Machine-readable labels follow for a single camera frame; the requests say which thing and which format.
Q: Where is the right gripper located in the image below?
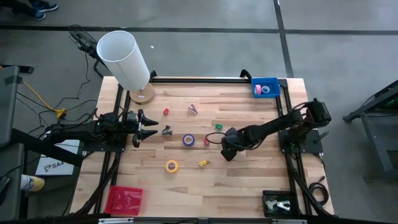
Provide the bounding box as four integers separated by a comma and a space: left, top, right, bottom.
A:
221, 126, 251, 162

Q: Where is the black wire cage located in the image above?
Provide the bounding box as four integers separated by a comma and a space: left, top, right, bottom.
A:
68, 24, 98, 60

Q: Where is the black aluminium table frame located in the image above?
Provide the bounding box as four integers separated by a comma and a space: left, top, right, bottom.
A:
70, 70, 336, 224

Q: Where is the white lamp wooden base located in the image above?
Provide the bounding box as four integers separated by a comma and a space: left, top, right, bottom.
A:
96, 29, 156, 106

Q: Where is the black metal stand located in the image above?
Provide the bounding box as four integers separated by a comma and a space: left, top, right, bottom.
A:
342, 79, 398, 182

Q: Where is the purple tape roll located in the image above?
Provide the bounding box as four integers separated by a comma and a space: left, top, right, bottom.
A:
182, 133, 196, 147

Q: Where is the yellow white spray can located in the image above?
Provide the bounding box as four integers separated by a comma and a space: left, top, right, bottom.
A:
19, 174, 46, 192

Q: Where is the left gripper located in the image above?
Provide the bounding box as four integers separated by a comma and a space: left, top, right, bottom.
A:
123, 108, 160, 149

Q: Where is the black floor cable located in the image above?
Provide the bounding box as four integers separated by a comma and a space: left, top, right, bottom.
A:
54, 51, 92, 110

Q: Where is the white cardboard box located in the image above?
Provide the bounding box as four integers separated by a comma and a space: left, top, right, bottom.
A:
34, 139, 81, 177

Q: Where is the yellow power cord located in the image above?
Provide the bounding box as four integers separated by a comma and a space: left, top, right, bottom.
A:
0, 64, 68, 119

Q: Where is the yellow tape roll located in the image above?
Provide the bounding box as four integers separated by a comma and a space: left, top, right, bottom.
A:
164, 159, 180, 174

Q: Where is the person's shoe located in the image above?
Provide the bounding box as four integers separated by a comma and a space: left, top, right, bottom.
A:
12, 8, 47, 21
30, 1, 60, 13

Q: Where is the grey equipment case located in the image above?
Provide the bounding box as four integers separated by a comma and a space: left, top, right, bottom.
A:
0, 142, 26, 222
0, 65, 21, 147

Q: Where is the silver metal bracket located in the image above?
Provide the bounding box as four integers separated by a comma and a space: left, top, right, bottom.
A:
272, 218, 308, 224
98, 217, 135, 224

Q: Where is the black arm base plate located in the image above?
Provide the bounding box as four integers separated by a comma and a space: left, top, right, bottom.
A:
278, 128, 325, 154

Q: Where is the red plastic basket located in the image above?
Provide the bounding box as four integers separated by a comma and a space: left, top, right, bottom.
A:
104, 185, 144, 217

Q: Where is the blue plastic bin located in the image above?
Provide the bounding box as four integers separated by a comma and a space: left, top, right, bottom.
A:
251, 77, 282, 99

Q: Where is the black diagonal beam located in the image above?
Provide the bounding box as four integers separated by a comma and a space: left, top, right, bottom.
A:
11, 128, 85, 168

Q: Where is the black clamp handle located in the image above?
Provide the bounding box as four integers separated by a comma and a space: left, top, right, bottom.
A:
313, 131, 330, 145

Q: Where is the black plastic bin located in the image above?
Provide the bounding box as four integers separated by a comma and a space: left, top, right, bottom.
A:
262, 190, 300, 218

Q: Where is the black coiled cable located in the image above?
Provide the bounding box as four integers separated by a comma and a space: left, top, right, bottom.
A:
308, 175, 330, 207

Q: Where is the person's leg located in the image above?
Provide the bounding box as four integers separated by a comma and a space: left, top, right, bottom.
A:
9, 0, 41, 10

